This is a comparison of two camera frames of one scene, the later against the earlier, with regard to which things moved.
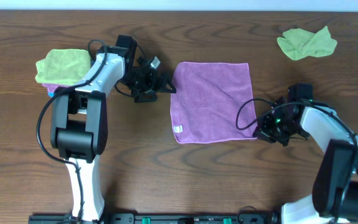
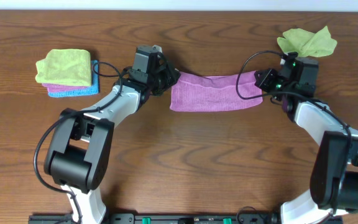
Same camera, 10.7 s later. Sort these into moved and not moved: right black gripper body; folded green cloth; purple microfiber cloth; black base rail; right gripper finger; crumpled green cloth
Moved: right black gripper body; right gripper finger; purple microfiber cloth
Not moved: folded green cloth; crumpled green cloth; black base rail
